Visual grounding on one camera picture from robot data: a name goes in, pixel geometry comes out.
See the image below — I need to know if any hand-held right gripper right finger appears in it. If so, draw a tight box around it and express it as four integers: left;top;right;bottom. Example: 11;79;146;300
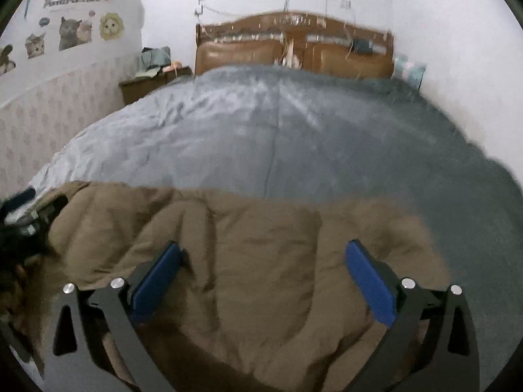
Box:
345;240;481;392

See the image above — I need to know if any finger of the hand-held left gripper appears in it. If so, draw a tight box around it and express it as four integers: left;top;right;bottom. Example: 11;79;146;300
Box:
32;194;69;227

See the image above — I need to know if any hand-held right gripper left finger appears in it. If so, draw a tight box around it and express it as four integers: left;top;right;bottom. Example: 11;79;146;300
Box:
43;241;191;392

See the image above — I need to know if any brown jacket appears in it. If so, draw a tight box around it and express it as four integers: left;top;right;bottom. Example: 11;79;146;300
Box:
0;182;454;392

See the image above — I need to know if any wooden nightstand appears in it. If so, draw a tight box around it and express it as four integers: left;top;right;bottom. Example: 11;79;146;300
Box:
119;65;193;106

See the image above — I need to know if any grey bed blanket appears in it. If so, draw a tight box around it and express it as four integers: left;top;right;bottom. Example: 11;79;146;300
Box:
25;64;523;392

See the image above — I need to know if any green cloth bag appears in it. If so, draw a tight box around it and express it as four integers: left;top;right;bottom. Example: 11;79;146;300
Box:
137;46;173;78

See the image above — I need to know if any light blue pillow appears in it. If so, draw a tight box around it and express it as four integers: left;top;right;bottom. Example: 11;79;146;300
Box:
392;54;427;90

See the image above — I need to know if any wooden headboard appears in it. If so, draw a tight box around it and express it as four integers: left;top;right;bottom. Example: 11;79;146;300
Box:
195;11;395;79

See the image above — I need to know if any group of cat wall stickers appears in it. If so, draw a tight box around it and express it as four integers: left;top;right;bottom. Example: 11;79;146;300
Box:
0;0;126;76

